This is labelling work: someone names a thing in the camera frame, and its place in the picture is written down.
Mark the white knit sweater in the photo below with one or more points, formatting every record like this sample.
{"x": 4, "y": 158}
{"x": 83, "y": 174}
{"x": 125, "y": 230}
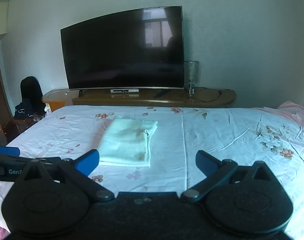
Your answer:
{"x": 128, "y": 142}

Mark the wooden chair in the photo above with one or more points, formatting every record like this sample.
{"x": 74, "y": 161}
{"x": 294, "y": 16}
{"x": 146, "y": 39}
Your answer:
{"x": 21, "y": 125}

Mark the wooden television stand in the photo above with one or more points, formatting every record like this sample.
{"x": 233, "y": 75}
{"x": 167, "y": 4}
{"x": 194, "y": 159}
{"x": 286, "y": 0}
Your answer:
{"x": 142, "y": 100}

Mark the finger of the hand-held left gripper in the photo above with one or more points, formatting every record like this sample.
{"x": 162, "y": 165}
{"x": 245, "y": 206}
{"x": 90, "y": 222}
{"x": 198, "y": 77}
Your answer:
{"x": 8, "y": 151}

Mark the black curved television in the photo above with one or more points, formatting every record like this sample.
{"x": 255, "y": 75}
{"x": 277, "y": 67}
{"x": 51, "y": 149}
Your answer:
{"x": 122, "y": 50}

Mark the pink blanket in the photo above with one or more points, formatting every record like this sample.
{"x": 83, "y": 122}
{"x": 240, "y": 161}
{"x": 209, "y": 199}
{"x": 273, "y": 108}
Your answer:
{"x": 292, "y": 108}

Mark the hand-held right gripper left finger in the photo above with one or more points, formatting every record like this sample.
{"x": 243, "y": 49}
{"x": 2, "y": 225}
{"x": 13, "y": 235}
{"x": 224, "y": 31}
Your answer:
{"x": 88, "y": 161}

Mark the glass table lamp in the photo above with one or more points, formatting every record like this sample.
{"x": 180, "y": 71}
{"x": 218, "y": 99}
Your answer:
{"x": 191, "y": 71}

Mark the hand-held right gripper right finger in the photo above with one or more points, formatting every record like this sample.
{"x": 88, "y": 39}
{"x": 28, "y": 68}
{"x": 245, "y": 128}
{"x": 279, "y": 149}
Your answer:
{"x": 205, "y": 162}

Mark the silver set-top box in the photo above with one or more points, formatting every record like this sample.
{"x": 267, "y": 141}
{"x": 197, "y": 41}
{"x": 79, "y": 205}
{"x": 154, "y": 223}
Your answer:
{"x": 124, "y": 91}

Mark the floral bed sheet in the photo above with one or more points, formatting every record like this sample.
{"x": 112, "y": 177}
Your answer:
{"x": 217, "y": 142}

